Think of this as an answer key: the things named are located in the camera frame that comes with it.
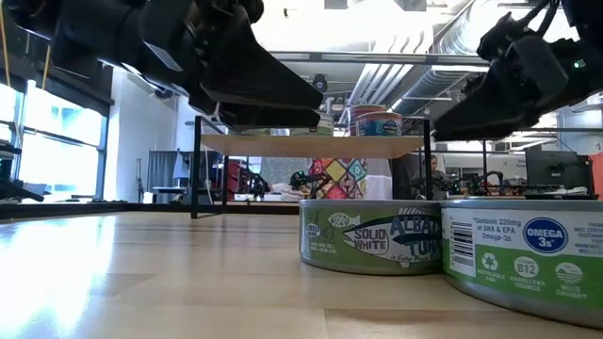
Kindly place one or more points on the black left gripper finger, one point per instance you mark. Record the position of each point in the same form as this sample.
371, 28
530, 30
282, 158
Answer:
254, 75
273, 118

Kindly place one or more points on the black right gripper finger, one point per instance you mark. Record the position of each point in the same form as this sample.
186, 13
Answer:
471, 132
490, 103

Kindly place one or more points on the grey lid green label can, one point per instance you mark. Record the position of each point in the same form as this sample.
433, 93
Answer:
327, 127

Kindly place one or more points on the silver lid albacore tuna can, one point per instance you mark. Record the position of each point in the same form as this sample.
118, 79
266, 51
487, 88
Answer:
367, 240
527, 263

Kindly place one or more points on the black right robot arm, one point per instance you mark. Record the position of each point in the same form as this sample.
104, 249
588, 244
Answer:
589, 70

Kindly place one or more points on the black background robot arm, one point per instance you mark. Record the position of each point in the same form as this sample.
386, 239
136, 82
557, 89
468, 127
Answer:
473, 183

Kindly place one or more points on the wooden shelf black metal legs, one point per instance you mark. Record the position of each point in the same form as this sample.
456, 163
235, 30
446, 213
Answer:
311, 147

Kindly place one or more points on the red cabinet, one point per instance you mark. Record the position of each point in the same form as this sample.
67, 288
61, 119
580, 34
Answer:
237, 181

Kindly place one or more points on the colourful patterned cloth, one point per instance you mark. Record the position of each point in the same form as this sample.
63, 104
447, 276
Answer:
339, 179

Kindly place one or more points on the white round column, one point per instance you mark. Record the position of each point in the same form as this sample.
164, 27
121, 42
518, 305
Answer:
184, 139

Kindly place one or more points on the black computer monitor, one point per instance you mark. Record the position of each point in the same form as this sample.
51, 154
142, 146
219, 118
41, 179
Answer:
558, 169

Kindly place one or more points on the white cloth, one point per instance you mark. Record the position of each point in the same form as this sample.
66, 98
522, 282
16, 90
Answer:
379, 181

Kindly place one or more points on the silver ceiling ducts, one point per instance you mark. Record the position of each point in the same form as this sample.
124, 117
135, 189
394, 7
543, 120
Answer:
377, 87

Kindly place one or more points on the long ceiling light bar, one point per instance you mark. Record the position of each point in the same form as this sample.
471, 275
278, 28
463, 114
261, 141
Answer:
377, 58

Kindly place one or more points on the orange panel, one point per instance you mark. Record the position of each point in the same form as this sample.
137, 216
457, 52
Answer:
598, 174

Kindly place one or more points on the grey curtain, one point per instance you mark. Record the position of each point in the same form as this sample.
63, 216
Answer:
162, 170

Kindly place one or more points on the large bright window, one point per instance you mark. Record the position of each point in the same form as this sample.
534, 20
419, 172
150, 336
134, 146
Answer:
61, 155

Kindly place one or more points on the black equipment rack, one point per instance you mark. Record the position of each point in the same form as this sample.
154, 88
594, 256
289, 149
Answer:
11, 190

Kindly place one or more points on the black background frame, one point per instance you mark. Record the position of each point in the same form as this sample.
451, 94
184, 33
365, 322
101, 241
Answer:
484, 160

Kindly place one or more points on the black ceiling camera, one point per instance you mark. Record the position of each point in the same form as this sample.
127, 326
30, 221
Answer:
321, 80

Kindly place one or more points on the black aluminium rig frame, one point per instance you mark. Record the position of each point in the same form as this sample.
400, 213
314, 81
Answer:
94, 209

